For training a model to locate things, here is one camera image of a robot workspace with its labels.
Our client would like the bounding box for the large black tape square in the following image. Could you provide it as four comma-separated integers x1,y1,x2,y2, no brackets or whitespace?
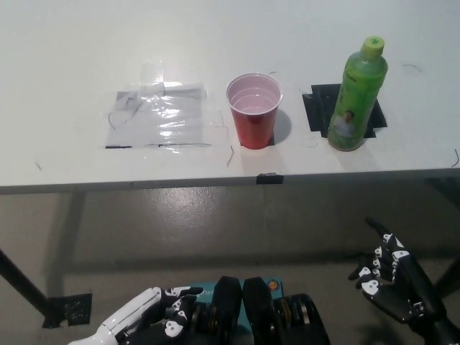
301,84,388,139

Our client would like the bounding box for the green tea plastic bottle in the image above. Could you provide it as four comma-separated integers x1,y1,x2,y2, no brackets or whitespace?
326,34,390,152

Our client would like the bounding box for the grey sheet under clear tape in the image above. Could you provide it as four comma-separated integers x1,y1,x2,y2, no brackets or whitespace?
104,81,213,149

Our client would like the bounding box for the red plastic cup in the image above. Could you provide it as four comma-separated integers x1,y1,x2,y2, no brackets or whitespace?
226,73,284,150

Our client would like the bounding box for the teal router box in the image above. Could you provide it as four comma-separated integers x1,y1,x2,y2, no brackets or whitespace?
188,278,285,324

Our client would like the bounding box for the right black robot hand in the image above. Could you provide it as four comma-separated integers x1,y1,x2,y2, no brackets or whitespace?
347,216,442,326

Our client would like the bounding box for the black table leg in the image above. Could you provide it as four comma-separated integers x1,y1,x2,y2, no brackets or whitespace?
0,247,50,317
436,257,460,299

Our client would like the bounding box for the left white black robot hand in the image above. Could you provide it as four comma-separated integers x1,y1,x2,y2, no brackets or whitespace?
101,285,204,345

